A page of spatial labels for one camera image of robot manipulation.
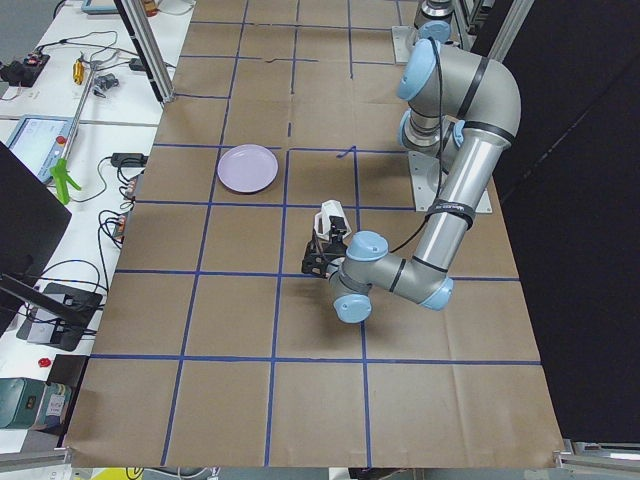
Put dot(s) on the green box device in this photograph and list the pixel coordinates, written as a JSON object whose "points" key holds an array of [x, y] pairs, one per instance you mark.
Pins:
{"points": [[33, 404]]}

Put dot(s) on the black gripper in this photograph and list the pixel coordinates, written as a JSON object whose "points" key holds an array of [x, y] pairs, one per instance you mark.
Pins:
{"points": [[313, 260]]}

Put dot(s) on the blue teach pendant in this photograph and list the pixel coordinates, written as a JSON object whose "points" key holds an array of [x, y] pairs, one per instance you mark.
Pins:
{"points": [[38, 141]]}

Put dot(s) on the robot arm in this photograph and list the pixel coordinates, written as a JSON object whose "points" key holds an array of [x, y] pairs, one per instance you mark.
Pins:
{"points": [[439, 80], [436, 19]]}

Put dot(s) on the black monitor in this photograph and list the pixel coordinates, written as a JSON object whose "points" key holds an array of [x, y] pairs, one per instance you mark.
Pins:
{"points": [[33, 221]]}

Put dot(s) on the black monitor stand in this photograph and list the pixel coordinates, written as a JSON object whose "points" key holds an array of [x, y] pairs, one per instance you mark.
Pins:
{"points": [[62, 315]]}

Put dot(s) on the brown paper table cover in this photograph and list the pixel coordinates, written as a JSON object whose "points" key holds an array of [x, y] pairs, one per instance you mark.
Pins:
{"points": [[220, 342]]}

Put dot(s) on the aluminium frame post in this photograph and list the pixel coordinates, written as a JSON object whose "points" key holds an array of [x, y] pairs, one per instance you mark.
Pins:
{"points": [[133, 15]]}

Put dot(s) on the black power adapter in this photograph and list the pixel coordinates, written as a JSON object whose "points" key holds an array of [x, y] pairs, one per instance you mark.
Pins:
{"points": [[128, 160]]}

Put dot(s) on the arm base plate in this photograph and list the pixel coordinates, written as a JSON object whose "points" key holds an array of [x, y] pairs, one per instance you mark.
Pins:
{"points": [[403, 40], [425, 175]]}

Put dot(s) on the yellow tool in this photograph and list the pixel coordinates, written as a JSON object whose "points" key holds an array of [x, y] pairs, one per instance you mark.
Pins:
{"points": [[78, 72]]}

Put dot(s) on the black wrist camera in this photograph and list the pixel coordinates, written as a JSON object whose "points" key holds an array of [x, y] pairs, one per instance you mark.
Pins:
{"points": [[312, 263]]}

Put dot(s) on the lilac plate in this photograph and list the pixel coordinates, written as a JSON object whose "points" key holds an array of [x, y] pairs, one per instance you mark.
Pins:
{"points": [[247, 168]]}

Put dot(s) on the white faceted cup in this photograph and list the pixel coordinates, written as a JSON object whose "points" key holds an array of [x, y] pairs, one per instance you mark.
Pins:
{"points": [[332, 207]]}

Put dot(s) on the green handled grabber stick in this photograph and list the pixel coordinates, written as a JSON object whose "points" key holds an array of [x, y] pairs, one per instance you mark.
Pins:
{"points": [[59, 171]]}

